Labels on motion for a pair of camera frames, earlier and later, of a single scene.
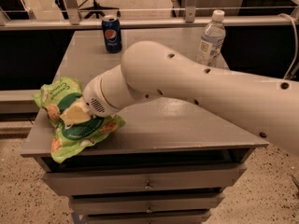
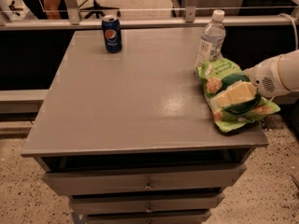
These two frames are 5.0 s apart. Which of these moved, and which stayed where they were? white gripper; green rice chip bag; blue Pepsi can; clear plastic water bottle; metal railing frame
Moved: green rice chip bag; white gripper
Stayed: blue Pepsi can; metal railing frame; clear plastic water bottle
